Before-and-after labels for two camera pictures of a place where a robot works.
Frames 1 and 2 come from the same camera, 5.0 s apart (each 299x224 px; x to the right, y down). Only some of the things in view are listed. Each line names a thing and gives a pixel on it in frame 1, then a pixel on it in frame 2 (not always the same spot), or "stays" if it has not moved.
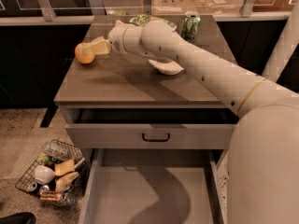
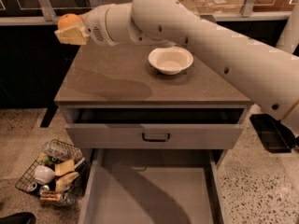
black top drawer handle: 159,140 stays
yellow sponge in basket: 62,168 stays
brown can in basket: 50,195 stays
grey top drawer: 150,127 stays
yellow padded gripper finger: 98,46 to 77,35
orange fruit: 80,56 to 69,20
